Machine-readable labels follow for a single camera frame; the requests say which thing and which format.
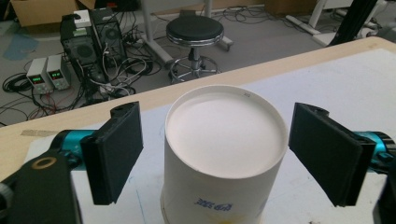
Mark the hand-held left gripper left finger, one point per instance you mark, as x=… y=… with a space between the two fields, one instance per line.
x=112 y=155

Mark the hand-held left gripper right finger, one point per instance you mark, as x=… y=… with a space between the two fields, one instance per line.
x=330 y=155

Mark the stack of white paper cups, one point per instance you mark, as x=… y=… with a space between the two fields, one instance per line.
x=224 y=140

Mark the white foam mat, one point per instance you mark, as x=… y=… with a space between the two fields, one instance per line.
x=336 y=84

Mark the brown tape piece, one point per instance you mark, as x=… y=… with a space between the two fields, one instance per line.
x=39 y=132

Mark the grey bench power supply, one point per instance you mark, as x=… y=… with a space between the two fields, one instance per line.
x=57 y=73
x=38 y=76

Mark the black computer tower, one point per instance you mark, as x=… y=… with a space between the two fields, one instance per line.
x=107 y=34
x=79 y=46

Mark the white power strip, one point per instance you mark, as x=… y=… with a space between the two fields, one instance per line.
x=303 y=25

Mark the small white box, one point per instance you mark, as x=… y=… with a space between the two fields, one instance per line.
x=82 y=18

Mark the black round stool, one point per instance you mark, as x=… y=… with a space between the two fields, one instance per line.
x=194 y=31

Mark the low cardboard box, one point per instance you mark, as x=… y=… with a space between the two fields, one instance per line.
x=43 y=12

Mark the black metal frame post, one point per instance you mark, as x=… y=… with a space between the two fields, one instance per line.
x=355 y=21

